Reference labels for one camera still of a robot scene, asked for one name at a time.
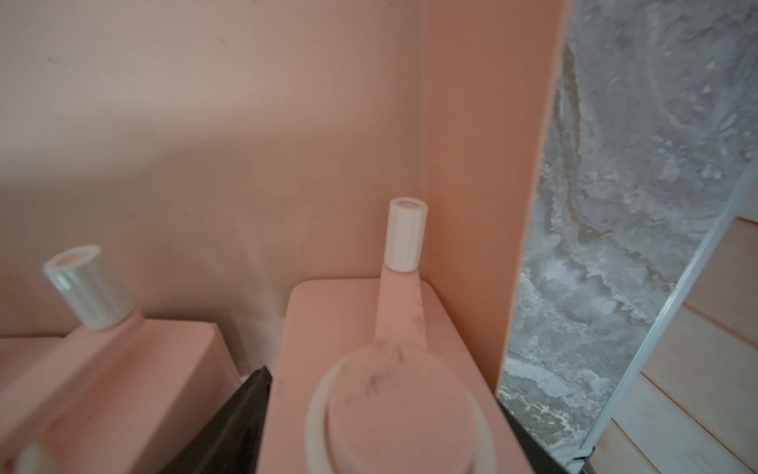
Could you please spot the pink pencil sharpener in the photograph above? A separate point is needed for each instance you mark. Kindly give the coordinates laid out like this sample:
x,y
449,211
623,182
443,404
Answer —
x,y
373,377
121,393

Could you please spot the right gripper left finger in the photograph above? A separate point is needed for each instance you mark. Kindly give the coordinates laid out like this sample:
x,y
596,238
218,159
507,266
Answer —
x,y
231,441

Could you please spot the pink storage tray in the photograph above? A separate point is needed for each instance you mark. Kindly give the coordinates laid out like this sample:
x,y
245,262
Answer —
x,y
222,152

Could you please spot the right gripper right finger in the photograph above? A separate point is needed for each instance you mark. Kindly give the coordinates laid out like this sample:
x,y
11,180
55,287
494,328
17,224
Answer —
x,y
540,461

